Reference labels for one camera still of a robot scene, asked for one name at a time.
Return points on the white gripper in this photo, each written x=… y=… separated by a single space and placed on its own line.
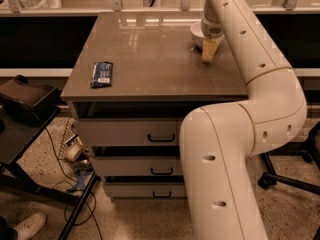
x=212 y=30

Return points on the white ceramic bowl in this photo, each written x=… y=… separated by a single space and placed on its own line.
x=196 y=34

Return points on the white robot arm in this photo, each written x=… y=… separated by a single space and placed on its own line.
x=216 y=139

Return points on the blue rxbar blueberry wrapper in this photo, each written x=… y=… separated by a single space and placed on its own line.
x=102 y=74

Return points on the grey three-drawer cabinet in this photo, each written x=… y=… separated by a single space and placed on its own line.
x=158 y=73

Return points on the black chair base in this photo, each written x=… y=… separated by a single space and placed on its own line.
x=309 y=150

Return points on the top grey drawer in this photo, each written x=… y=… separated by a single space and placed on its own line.
x=135 y=132

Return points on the grey drawer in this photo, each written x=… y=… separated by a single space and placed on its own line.
x=147 y=190
x=137 y=166
x=135 y=132

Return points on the middle grey drawer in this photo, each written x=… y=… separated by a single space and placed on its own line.
x=137 y=166

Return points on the bottom grey drawer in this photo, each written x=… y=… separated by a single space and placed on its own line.
x=147 y=190

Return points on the masking tape roll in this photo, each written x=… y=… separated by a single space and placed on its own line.
x=73 y=152

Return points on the black side table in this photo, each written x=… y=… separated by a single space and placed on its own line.
x=15 y=139

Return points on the white sneaker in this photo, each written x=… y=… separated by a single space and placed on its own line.
x=30 y=226

